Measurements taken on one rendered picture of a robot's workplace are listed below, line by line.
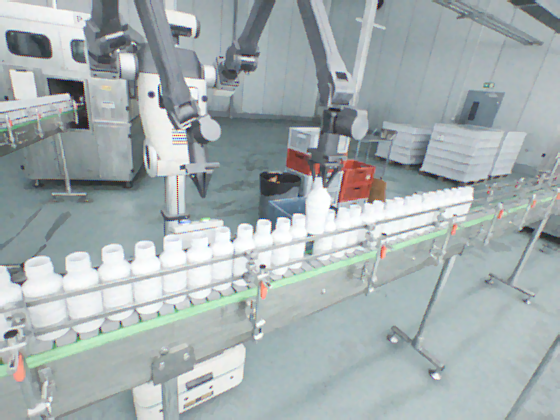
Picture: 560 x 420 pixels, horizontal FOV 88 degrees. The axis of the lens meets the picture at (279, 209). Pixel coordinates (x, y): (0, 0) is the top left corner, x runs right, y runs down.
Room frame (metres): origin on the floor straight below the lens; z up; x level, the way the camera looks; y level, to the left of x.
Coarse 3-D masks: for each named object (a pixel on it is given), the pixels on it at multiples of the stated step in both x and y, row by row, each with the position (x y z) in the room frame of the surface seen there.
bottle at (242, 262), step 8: (240, 232) 0.65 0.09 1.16; (248, 232) 0.65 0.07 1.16; (240, 240) 0.65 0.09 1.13; (248, 240) 0.65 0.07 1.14; (240, 248) 0.64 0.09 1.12; (248, 248) 0.64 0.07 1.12; (240, 264) 0.64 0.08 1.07; (232, 272) 0.65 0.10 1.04; (240, 272) 0.64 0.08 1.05; (240, 280) 0.64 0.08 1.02
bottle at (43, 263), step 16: (32, 272) 0.41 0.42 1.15; (48, 272) 0.43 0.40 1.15; (32, 288) 0.41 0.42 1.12; (48, 288) 0.42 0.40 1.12; (48, 304) 0.41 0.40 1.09; (64, 304) 0.44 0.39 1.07; (32, 320) 0.40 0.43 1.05; (48, 320) 0.41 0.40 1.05; (64, 320) 0.43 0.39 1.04; (48, 336) 0.40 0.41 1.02
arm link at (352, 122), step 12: (324, 84) 0.79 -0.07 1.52; (324, 96) 0.78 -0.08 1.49; (336, 108) 0.77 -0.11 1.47; (348, 108) 0.74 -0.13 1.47; (336, 120) 0.76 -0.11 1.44; (348, 120) 0.73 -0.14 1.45; (360, 120) 0.73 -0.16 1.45; (336, 132) 0.77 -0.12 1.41; (348, 132) 0.72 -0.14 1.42; (360, 132) 0.73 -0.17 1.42
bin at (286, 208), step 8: (280, 200) 1.47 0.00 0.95; (288, 200) 1.50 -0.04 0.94; (296, 200) 1.53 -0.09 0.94; (304, 200) 1.56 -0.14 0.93; (272, 208) 1.40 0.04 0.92; (280, 208) 1.47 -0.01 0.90; (288, 208) 1.50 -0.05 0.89; (296, 208) 1.53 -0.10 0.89; (304, 208) 1.57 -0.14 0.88; (336, 208) 1.45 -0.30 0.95; (272, 216) 1.39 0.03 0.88; (280, 216) 1.33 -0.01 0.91; (288, 216) 1.28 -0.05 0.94; (272, 224) 1.38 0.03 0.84; (312, 240) 1.21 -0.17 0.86; (304, 248) 1.19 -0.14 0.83
